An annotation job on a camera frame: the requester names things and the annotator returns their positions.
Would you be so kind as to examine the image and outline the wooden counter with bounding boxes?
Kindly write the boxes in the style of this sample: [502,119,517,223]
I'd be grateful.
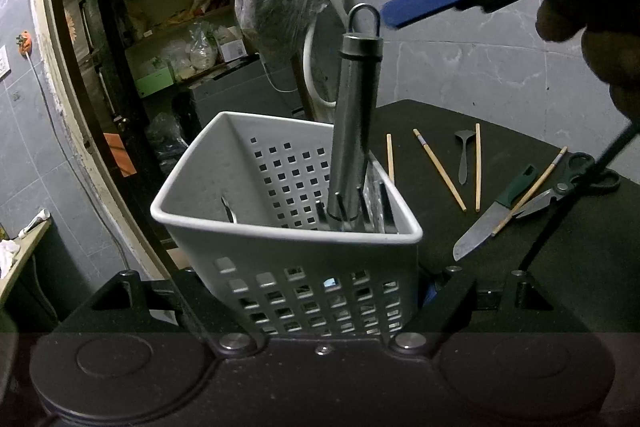
[0,218,52,308]

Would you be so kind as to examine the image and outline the steel tubular-handle kitchen tool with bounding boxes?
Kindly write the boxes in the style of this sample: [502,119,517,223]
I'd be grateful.
[320,3,385,233]

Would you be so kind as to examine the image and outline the black plastic bags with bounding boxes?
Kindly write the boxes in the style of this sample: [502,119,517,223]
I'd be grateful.
[146,111,193,168]

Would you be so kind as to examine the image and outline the green box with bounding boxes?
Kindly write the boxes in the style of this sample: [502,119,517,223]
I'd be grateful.
[135,62,176,98]

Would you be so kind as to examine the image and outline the white hose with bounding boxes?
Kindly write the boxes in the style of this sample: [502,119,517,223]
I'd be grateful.
[301,0,353,110]

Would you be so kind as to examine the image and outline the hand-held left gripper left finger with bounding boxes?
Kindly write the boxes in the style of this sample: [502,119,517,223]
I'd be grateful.
[87,267,262,355]

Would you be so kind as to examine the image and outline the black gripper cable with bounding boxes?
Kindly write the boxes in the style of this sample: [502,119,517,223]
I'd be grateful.
[517,119,640,275]

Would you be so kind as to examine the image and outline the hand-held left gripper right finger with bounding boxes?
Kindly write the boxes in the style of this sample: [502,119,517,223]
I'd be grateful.
[390,264,557,354]

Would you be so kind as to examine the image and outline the green-handled knife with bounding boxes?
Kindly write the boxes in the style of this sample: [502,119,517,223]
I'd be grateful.
[452,164,539,263]

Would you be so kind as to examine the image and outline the grey cabinet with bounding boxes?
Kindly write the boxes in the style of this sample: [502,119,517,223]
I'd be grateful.
[187,56,307,132]

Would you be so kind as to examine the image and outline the white perforated plastic basket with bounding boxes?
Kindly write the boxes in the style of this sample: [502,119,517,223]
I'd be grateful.
[150,111,425,339]

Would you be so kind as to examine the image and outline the white tube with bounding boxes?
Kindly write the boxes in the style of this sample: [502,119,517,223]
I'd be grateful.
[19,209,52,239]

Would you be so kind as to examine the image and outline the person's right hand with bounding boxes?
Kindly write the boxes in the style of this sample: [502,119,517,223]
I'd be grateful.
[534,0,640,120]

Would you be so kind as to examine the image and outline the clear bag with dark contents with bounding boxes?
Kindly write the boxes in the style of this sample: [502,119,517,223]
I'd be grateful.
[234,0,328,75]

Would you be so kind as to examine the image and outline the thin wall power cable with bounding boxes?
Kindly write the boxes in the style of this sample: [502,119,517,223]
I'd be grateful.
[27,54,126,268]

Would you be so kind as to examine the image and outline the small metal spoon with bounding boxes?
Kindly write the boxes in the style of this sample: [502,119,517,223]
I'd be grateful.
[454,129,477,186]

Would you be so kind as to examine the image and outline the crumpled white cloth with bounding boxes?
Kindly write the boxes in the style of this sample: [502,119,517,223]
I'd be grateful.
[0,239,21,269]

